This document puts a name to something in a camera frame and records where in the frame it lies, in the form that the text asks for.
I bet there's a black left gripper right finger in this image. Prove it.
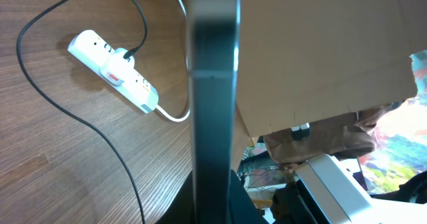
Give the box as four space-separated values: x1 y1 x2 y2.
229 170 268 224

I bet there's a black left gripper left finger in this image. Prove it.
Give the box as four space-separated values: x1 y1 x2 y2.
157 172 194 224

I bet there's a black charging cable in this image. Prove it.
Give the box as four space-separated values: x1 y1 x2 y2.
15 0 149 224

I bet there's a blue Galaxy smartphone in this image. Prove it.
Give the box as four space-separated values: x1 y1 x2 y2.
186 0 240 223

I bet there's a silver white equipment stand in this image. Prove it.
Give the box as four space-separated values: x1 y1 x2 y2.
294 154 426 223

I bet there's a brown cardboard box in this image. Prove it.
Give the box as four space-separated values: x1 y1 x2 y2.
237 0 426 137

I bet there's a white power strip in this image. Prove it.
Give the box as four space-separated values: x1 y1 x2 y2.
67 30 159 113

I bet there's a white power strip cord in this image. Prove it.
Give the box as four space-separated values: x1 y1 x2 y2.
155 0 191 123

